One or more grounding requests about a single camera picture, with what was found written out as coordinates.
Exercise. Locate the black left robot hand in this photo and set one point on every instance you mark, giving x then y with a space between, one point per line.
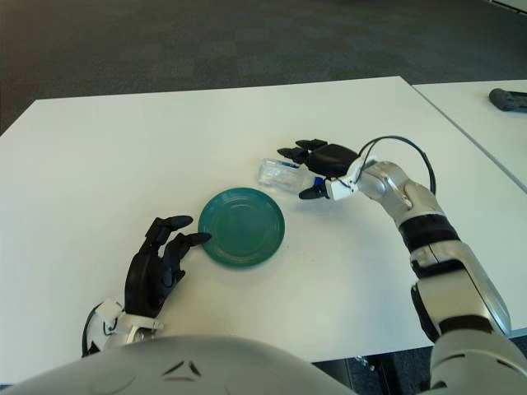
144 280

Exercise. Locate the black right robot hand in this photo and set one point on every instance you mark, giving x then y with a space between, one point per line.
333 160

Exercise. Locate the clear bottle with blue cap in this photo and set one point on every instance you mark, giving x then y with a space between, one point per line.
280 177

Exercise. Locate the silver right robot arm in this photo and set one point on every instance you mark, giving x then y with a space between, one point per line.
453 263

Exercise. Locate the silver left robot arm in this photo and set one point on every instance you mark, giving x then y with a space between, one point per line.
123 325

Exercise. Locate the green round plate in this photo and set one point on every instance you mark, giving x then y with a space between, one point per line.
241 228

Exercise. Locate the grey robot torso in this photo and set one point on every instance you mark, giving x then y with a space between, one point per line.
164 370

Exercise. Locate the grey game controller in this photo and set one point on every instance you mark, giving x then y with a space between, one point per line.
504 99

